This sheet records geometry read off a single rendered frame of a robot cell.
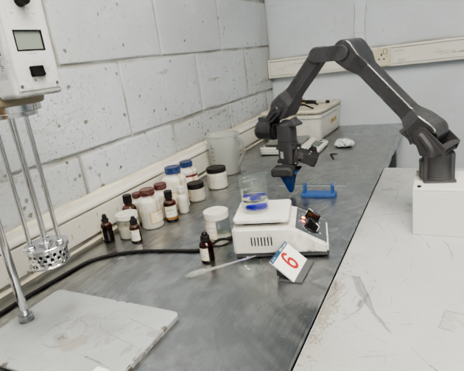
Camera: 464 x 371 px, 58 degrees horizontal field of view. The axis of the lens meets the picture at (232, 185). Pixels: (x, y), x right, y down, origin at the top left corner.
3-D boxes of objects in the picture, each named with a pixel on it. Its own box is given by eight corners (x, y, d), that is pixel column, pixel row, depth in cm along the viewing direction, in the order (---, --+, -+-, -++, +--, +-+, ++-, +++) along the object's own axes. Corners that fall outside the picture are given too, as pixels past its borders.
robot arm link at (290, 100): (368, 48, 99) (339, 20, 103) (349, 51, 94) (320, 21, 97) (305, 130, 120) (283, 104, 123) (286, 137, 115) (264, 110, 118)
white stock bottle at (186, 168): (177, 195, 140) (171, 162, 137) (194, 190, 143) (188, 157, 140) (187, 198, 135) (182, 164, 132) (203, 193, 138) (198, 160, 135)
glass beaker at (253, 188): (248, 218, 89) (244, 181, 87) (237, 210, 95) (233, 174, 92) (278, 211, 91) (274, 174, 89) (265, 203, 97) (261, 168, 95)
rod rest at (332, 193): (336, 193, 122) (336, 182, 121) (335, 197, 119) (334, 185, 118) (303, 193, 126) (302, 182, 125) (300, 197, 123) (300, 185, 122)
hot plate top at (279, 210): (292, 202, 97) (291, 198, 97) (289, 222, 86) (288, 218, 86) (241, 205, 100) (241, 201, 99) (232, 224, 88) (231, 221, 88)
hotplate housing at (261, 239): (327, 230, 98) (325, 199, 96) (329, 257, 86) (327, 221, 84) (235, 234, 103) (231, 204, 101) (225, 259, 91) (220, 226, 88)
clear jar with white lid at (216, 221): (222, 233, 104) (218, 204, 102) (237, 240, 100) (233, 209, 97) (202, 241, 101) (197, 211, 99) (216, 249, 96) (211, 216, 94)
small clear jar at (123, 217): (116, 237, 111) (110, 214, 109) (134, 230, 115) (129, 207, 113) (127, 242, 107) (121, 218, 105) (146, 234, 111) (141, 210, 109)
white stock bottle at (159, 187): (165, 220, 119) (158, 187, 116) (152, 218, 122) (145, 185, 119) (178, 213, 123) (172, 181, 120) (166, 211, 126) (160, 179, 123)
